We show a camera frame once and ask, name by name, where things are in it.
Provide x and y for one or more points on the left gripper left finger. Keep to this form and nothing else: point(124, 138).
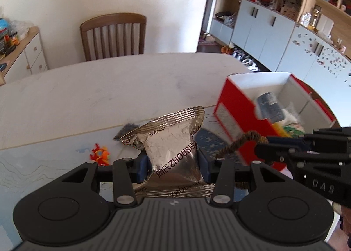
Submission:
point(126, 172)

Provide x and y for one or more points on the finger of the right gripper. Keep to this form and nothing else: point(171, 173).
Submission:
point(291, 155)
point(301, 141)

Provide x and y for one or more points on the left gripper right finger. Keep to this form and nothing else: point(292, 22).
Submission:
point(220, 173)

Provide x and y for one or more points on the brown wicker wreath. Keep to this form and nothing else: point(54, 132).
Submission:
point(226, 152)

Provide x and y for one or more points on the red orange toy figure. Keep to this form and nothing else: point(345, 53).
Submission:
point(100, 155)

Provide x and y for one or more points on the clear bag black beads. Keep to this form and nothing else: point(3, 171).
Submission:
point(127, 128)

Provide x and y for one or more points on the silver foil snack packet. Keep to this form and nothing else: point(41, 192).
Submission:
point(169, 144)

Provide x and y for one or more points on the blue grey packet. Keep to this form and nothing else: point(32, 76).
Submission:
point(270, 107)

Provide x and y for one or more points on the dark blue speckled mat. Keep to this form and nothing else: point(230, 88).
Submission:
point(209, 144)

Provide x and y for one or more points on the red white cardboard box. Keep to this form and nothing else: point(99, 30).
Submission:
point(237, 110)

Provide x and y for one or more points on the far wooden chair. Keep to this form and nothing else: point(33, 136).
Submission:
point(113, 35)

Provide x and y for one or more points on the white drawer sideboard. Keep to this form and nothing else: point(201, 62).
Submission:
point(27, 59)

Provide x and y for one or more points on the white wall cabinet unit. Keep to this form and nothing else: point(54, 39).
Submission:
point(308, 38)

